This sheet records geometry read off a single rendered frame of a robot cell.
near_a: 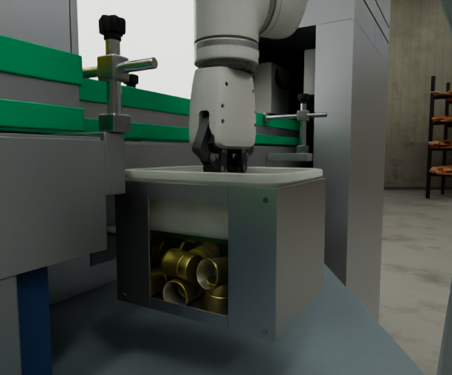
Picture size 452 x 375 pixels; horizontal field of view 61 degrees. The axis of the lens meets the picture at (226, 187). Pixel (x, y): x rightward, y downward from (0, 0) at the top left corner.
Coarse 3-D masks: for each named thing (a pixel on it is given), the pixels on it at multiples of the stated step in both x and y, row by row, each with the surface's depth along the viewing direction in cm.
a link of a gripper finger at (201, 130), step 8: (208, 112) 47; (208, 120) 46; (200, 128) 47; (208, 128) 46; (200, 136) 46; (208, 136) 46; (200, 144) 45; (200, 152) 45; (208, 152) 47; (208, 160) 47
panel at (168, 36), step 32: (96, 0) 74; (128, 0) 81; (160, 0) 89; (192, 0) 100; (96, 32) 74; (128, 32) 81; (160, 32) 90; (192, 32) 101; (96, 64) 74; (160, 64) 90; (192, 64) 101
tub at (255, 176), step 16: (128, 176) 47; (144, 176) 45; (160, 176) 44; (176, 176) 43; (192, 176) 42; (208, 176) 41; (224, 176) 40; (240, 176) 39; (256, 176) 38; (272, 176) 38; (288, 176) 39; (304, 176) 43
